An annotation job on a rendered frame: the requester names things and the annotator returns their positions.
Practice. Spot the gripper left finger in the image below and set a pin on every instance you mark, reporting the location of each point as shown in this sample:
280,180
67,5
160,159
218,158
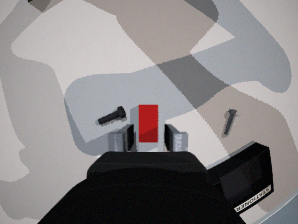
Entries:
121,140

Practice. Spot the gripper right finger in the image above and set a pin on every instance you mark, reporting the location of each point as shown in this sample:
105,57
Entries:
174,140

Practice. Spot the black bolt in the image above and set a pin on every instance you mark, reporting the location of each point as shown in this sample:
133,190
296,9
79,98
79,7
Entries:
119,113

